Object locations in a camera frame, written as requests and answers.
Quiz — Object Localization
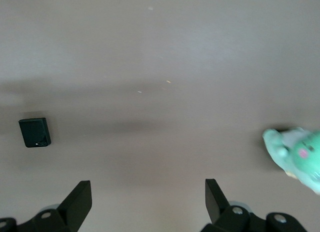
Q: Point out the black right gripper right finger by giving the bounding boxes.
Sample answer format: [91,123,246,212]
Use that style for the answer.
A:
[201,178,266,232]

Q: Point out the black flip phone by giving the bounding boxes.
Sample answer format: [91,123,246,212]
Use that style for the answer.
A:
[18,117,53,149]

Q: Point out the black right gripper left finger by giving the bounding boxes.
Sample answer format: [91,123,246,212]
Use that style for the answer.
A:
[16,180,93,232]

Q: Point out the green dinosaur plush toy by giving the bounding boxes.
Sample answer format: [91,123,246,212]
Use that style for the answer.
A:
[261,126,320,195]

